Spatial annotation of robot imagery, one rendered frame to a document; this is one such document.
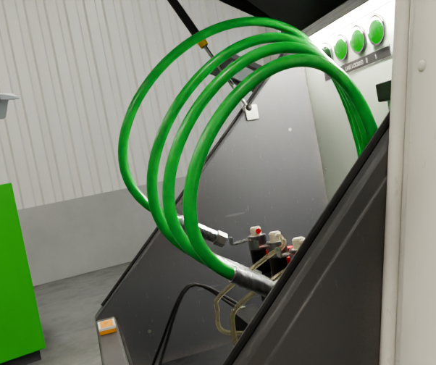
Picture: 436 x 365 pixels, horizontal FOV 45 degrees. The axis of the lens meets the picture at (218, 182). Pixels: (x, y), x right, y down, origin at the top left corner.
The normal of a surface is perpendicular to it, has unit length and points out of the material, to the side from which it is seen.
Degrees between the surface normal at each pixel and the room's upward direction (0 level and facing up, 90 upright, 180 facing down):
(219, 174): 90
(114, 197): 90
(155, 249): 90
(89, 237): 90
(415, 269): 76
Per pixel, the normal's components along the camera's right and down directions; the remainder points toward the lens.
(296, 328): 0.26, 0.00
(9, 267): 0.51, -0.05
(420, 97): -0.96, -0.05
